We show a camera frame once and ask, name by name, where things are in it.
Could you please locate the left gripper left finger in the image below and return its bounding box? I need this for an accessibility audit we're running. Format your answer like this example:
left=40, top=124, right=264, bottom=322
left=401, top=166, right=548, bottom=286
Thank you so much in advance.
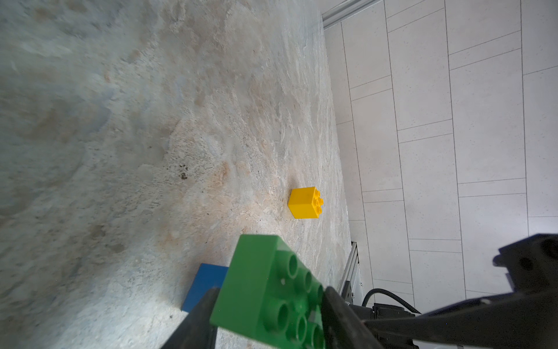
left=161, top=288, right=220, bottom=349

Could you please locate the yellow square lego brick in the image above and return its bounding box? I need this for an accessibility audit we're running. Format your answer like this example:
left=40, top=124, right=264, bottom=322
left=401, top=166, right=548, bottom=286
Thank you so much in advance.
left=288, top=187, right=324, bottom=219

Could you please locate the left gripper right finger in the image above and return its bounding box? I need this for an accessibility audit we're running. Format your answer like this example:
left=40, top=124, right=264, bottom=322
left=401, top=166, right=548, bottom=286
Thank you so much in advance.
left=321, top=286, right=383, bottom=349

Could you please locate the blue square lego brick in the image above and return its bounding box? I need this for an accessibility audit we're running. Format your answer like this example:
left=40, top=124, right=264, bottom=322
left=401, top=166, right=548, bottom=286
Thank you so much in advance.
left=181, top=263, right=229, bottom=313

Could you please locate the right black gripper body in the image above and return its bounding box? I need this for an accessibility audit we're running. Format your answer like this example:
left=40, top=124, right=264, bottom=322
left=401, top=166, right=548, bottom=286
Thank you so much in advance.
left=351, top=234, right=557, bottom=348

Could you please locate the long green lego brick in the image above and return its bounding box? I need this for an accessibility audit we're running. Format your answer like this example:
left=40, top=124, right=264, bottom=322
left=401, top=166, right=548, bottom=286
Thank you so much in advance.
left=210, top=234, right=326, bottom=348

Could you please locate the aluminium front rail frame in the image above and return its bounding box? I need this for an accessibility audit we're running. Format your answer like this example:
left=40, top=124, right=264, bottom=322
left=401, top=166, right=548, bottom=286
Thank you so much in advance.
left=337, top=241, right=364, bottom=306

